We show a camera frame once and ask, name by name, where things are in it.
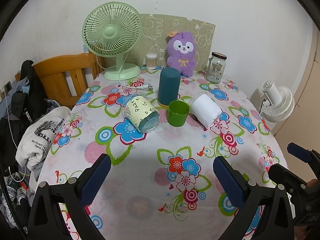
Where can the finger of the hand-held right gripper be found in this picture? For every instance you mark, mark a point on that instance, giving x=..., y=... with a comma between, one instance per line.
x=297, y=152
x=282, y=175

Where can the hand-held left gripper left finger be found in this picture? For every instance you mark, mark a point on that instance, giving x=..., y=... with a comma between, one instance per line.
x=96, y=177

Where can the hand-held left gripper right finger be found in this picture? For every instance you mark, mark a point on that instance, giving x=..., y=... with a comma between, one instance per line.
x=228, y=180

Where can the clear cup with white liner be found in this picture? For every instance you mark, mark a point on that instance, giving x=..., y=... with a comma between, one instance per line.
x=206, y=110

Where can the pale yellow printed cup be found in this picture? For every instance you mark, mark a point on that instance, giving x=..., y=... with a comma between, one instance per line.
x=136, y=110

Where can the green plastic cup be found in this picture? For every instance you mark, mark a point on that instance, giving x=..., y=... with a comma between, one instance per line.
x=177, y=118

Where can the dark teal cup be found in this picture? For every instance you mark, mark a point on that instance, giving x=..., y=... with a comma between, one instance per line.
x=168, y=87

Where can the white fan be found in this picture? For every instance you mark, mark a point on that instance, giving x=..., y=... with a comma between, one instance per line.
x=280, y=105

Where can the floral tablecloth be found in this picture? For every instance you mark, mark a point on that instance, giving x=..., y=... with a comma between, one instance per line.
x=150, y=155

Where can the white printed shirt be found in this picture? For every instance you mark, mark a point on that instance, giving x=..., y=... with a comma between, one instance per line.
x=35, y=140

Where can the pile of clothes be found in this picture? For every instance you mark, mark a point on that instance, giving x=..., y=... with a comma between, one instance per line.
x=15, y=192

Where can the black jacket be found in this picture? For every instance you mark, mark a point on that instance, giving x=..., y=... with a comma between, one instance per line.
x=30, y=92

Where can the glass jar mug with lid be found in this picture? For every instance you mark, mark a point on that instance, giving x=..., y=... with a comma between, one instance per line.
x=216, y=67

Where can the wooden chair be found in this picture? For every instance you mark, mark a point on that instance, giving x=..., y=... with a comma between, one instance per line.
x=55, y=67

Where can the cotton swab container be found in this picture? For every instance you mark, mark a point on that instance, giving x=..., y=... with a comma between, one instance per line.
x=152, y=62

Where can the purple plush toy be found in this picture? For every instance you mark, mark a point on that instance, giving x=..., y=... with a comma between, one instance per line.
x=182, y=60

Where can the green desk fan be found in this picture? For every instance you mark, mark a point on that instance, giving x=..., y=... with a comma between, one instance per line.
x=110, y=31

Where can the beige patterned board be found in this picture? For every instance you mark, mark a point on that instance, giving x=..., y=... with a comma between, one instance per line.
x=155, y=30

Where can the wall socket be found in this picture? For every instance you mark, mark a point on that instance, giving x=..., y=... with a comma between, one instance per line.
x=8, y=86

